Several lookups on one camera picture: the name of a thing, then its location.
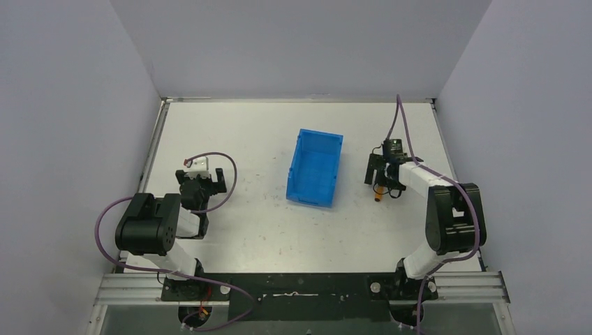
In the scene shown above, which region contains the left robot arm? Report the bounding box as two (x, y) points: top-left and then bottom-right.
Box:
(114, 167), (228, 283)

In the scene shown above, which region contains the orange handled screwdriver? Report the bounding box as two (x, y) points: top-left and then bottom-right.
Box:
(373, 184), (385, 202)

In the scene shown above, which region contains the purple cable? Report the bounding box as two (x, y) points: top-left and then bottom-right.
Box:
(94, 151), (256, 333)
(391, 94), (483, 335)

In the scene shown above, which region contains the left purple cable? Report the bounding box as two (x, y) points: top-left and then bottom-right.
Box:
(94, 151), (256, 333)

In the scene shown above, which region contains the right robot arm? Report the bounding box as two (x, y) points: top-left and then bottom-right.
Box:
(364, 139), (487, 299)

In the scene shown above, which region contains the blue plastic bin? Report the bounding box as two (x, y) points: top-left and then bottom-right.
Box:
(286, 128), (343, 208)

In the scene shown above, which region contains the aluminium frame rail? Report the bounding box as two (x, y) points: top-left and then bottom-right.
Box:
(87, 271), (515, 334)

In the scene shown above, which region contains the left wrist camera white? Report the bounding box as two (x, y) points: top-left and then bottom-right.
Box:
(184, 156), (209, 176)

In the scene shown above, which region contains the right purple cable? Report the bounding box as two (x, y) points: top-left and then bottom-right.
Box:
(391, 94), (483, 335)

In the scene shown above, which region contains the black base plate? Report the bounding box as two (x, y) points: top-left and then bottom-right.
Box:
(161, 272), (438, 325)

